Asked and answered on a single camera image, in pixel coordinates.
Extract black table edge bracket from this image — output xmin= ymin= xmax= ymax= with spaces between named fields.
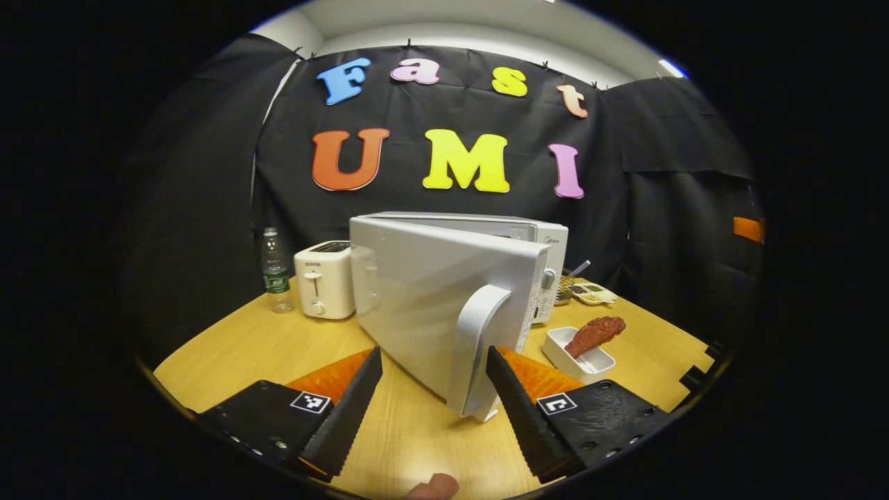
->
xmin=679 ymin=339 xmax=724 ymax=394

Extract white microwave oven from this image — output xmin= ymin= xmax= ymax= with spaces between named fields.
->
xmin=349 ymin=211 xmax=570 ymax=423

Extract black backdrop cloth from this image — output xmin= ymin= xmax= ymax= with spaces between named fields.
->
xmin=122 ymin=33 xmax=765 ymax=362

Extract reddish brown meat piece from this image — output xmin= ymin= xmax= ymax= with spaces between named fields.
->
xmin=563 ymin=316 xmax=627 ymax=360

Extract white rectangular tray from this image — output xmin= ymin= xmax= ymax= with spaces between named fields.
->
xmin=541 ymin=326 xmax=617 ymax=385

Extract clear plastic water bottle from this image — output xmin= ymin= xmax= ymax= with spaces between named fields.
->
xmin=260 ymin=227 xmax=295 ymax=315

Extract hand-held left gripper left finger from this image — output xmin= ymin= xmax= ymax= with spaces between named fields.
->
xmin=197 ymin=346 xmax=384 ymax=480

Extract small metal container with spoon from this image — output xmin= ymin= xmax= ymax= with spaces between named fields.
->
xmin=554 ymin=260 xmax=592 ymax=307

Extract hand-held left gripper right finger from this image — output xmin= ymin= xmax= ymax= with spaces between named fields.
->
xmin=485 ymin=344 xmax=672 ymax=485

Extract white toaster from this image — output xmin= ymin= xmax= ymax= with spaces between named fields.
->
xmin=293 ymin=240 xmax=356 ymax=321

